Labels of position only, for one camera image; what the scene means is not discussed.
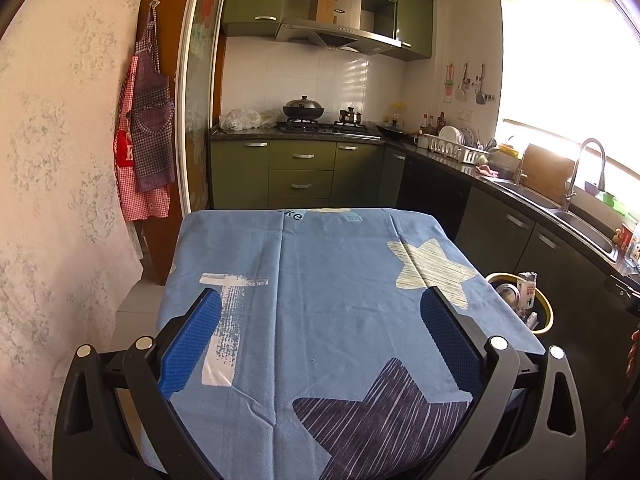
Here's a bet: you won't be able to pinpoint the purple checkered apron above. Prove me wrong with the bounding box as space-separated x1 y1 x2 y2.
131 7 176 193

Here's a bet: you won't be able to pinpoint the black wok with lid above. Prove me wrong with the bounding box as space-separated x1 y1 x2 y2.
282 95 326 121

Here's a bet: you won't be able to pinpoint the red checkered apron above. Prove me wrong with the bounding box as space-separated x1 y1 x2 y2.
114 52 173 223

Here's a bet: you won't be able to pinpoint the person's pink floral clothing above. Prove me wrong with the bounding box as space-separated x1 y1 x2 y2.
602 410 636 456

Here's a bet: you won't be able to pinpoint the yellow rimmed trash bin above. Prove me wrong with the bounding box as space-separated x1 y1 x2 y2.
484 271 555 336

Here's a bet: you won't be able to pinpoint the green base cabinet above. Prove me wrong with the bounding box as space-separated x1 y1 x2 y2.
209 137 406 211

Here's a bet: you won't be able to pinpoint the white plastic bag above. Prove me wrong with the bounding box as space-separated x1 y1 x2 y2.
219 108 281 132

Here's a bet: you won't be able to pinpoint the blue star printed tablecloth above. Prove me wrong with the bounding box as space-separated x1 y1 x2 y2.
137 207 546 480

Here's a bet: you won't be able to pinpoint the gas stove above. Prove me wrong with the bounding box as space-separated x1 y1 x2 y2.
277 120 381 136

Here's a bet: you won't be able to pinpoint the window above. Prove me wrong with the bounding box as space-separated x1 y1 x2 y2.
500 0 640 181

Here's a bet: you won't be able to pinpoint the small printed bottle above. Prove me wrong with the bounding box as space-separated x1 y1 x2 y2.
612 222 640 273

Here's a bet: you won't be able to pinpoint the white dish rack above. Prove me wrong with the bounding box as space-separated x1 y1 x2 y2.
429 137 493 165

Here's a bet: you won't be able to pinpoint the dark base cabinet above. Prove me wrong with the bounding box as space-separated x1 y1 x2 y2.
385 147 640 411

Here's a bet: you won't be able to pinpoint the tall steel faucet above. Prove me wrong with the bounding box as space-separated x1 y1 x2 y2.
562 137 607 213

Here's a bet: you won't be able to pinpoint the white plates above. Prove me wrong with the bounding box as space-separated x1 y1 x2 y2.
439 125 478 147

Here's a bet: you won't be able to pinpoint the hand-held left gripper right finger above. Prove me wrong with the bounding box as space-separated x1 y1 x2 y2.
410 286 587 480

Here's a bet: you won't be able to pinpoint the steel sink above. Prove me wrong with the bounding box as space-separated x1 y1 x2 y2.
492 180 616 261

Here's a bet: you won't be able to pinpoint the person's right hand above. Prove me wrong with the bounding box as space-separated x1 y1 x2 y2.
627 327 640 376

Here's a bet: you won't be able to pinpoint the black pan with lid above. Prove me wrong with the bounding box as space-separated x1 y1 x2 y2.
376 120 416 140

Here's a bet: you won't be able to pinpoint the wooden cutting board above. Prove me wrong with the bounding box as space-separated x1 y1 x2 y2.
520 143 576 206

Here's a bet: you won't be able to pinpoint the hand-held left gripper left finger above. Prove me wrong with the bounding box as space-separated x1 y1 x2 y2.
51 287 223 480

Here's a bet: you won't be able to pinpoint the steel range hood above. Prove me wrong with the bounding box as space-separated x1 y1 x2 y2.
274 17 403 56

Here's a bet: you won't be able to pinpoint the wooden door frame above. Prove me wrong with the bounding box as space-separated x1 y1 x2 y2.
132 0 226 286

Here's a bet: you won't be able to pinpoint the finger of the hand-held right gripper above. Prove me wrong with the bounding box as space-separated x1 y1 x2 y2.
605 274 640 317

